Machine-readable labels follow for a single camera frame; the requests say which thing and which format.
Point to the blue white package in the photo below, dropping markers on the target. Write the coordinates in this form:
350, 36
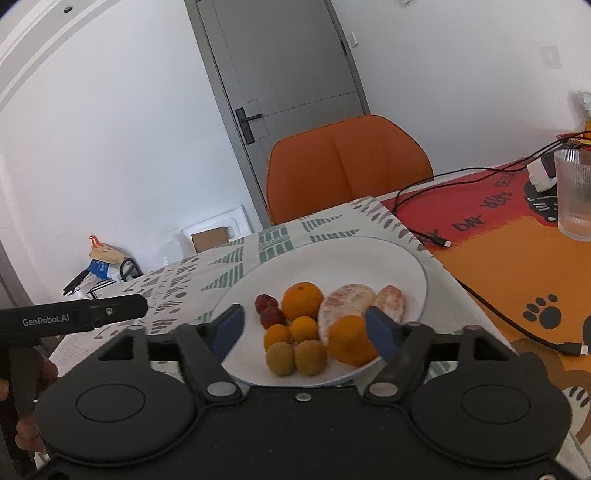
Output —
100, 269

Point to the white charger adapter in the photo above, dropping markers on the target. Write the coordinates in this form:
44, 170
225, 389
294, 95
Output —
542, 173

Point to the large orange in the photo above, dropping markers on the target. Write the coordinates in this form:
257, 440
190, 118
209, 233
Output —
301, 299
349, 342

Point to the patterned white tablecloth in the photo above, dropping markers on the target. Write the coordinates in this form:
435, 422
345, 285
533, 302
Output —
188, 291

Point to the peeled pomelo segment small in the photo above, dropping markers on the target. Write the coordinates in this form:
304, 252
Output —
391, 301

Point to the small orange kumquat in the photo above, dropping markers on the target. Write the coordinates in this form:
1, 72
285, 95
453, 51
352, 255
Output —
277, 333

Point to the yellow-green round fruit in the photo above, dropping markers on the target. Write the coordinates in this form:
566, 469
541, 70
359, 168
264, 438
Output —
310, 357
280, 359

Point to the black metal shelf rack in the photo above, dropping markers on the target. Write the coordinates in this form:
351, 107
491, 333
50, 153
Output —
124, 272

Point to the cardboard box by wall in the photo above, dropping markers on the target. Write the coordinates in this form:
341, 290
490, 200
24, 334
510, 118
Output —
209, 239

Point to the red plum fruit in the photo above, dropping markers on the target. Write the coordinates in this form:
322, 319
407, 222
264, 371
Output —
264, 301

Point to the small orange mandarin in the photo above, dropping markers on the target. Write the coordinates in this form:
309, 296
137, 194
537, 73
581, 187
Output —
304, 328

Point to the red orange cartoon mat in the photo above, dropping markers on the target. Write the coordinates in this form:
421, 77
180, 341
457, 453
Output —
506, 246

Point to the brown paper bag orange handle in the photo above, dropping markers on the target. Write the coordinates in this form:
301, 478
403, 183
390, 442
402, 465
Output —
103, 252

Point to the black door handle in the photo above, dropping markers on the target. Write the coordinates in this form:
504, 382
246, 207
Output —
244, 121

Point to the white round plate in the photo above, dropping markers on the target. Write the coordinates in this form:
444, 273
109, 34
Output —
329, 265

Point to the white foam board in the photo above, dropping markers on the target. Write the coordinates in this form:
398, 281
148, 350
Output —
233, 222

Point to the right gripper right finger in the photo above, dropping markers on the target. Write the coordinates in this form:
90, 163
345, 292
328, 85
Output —
404, 348

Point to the peeled pomelo segment large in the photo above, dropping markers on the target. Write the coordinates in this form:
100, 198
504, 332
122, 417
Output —
350, 299

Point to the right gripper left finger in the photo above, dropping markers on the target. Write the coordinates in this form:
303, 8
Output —
204, 347

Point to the person's left hand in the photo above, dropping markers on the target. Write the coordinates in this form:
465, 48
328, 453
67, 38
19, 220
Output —
26, 436

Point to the grey door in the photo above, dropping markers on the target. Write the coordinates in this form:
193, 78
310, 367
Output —
287, 60

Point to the orange chair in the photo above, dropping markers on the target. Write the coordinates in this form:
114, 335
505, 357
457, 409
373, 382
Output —
341, 162

